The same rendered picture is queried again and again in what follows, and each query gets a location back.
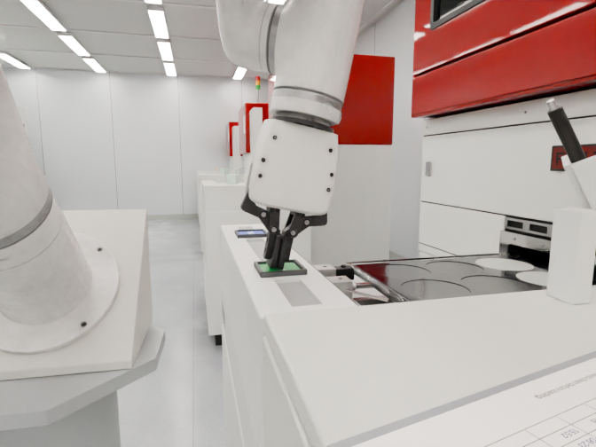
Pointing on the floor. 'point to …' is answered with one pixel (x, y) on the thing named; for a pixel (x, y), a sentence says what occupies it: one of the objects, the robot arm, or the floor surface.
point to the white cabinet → (234, 392)
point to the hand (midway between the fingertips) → (277, 250)
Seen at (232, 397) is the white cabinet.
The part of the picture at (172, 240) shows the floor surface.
